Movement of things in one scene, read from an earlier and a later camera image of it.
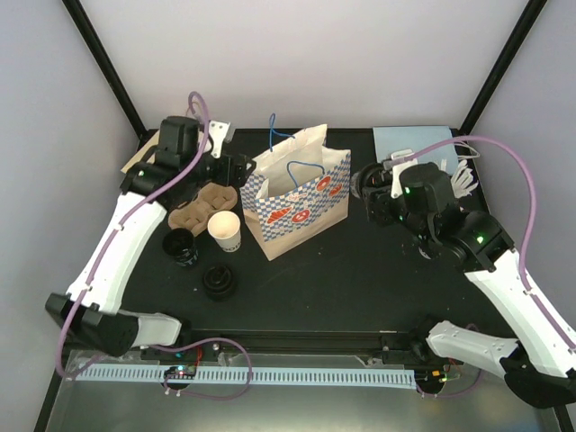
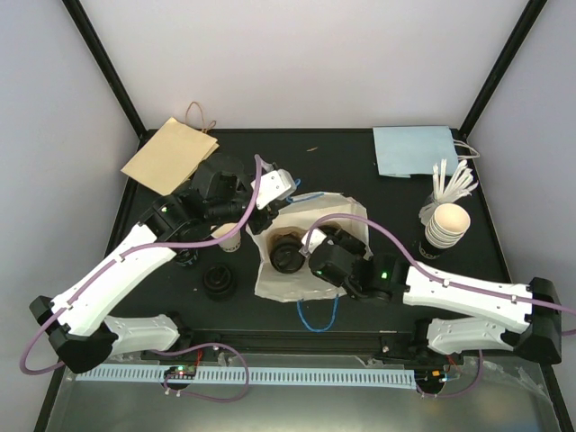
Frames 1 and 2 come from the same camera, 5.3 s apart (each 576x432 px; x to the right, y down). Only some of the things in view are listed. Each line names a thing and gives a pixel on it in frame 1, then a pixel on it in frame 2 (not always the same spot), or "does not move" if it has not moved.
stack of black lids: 218,283 does not move
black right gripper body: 378,203 to 354,245
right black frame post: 499,67 does not move
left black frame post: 142,134 does not move
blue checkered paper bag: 297,191 to 299,217
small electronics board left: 185,372 does not move
